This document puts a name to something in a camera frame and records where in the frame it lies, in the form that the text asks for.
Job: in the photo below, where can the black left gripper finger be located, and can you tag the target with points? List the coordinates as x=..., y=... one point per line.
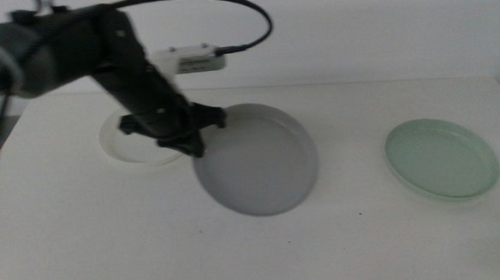
x=171, y=143
x=195, y=146

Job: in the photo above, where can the white shallow bowl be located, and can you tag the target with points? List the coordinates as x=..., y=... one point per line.
x=117, y=151

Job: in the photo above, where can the grey shallow bowl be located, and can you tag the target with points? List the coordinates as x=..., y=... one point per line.
x=260, y=165

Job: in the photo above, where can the pale green shallow bowl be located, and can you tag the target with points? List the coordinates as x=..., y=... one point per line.
x=441, y=160

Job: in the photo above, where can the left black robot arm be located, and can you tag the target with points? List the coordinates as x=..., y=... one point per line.
x=27, y=61

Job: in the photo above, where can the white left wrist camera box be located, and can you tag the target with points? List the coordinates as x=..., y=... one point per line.
x=194, y=61

